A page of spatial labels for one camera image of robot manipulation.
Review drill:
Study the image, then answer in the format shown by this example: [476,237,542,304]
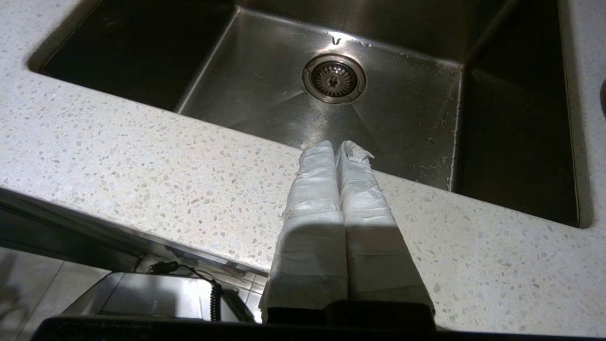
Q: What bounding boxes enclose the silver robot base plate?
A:
[62,272,256,323]

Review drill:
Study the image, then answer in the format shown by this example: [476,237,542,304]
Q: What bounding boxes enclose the black coiled cable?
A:
[149,260,223,322]

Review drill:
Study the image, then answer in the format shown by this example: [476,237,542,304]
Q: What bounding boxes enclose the round metal drain strainer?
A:
[302,53,367,105]

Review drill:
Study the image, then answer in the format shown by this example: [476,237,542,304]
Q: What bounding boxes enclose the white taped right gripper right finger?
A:
[335,140,436,317]

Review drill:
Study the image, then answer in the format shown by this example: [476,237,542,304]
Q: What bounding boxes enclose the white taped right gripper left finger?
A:
[259,140,348,323]

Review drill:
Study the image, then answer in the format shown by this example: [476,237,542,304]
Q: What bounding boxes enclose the stainless steel sink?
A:
[26,0,592,229]

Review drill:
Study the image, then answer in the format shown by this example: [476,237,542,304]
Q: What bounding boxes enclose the grey cabinet front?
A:
[0,188,266,275]

